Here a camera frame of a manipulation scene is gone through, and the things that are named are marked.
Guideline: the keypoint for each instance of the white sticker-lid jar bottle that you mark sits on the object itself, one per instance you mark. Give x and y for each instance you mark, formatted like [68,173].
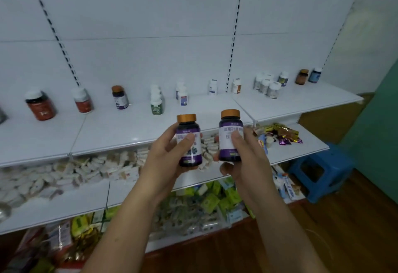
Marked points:
[274,90]
[265,86]

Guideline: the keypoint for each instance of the amber brown-cap bottle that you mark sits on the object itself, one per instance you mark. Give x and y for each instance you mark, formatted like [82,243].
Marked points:
[301,77]

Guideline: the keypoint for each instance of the pile of mixed packets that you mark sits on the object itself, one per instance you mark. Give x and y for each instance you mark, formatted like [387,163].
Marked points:
[77,229]

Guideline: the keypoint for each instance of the pile of gold purple candies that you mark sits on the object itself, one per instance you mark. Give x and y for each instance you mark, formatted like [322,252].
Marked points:
[286,134]

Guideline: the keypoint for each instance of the pile of white blue boxes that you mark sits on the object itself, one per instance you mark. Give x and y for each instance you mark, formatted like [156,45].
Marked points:
[286,185]

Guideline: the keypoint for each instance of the white bottle blue lid sticker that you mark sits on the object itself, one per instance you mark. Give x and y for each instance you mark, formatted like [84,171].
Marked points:
[213,87]

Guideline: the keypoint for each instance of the orange label white bottle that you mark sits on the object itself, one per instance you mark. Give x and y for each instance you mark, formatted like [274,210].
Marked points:
[236,86]

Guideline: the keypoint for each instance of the blue plastic stool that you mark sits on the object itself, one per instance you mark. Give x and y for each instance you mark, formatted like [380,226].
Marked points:
[323,164]

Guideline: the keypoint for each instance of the blue label white bottle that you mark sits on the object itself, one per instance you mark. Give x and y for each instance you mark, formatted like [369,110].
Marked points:
[179,83]
[183,97]

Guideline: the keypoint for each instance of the person's left forearm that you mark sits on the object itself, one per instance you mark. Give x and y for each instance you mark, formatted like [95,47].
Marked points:
[124,238]

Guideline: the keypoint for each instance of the red bottle white cap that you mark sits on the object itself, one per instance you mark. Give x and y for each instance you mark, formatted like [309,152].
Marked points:
[42,109]

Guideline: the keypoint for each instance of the blue yellow label bottle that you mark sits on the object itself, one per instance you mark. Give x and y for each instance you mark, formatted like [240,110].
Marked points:
[283,78]

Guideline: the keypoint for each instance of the dark bottle orange label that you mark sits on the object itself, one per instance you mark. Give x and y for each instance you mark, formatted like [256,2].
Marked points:
[2,115]

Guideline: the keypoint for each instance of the person's left hand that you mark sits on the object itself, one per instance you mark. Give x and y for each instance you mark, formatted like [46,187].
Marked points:
[161,170]

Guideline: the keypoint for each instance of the person's right hand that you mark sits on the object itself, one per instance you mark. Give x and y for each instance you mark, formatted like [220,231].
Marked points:
[255,173]

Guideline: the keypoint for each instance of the blue packet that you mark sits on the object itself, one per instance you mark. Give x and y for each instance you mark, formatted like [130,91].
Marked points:
[263,145]

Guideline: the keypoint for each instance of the person's right forearm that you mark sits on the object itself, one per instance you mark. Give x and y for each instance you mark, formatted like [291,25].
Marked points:
[286,241]

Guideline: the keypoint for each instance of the dark bottle light-blue label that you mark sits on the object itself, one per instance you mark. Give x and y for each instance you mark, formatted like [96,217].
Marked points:
[314,76]

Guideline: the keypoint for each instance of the pile of green packets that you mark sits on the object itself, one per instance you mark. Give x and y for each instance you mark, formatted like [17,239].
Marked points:
[211,202]

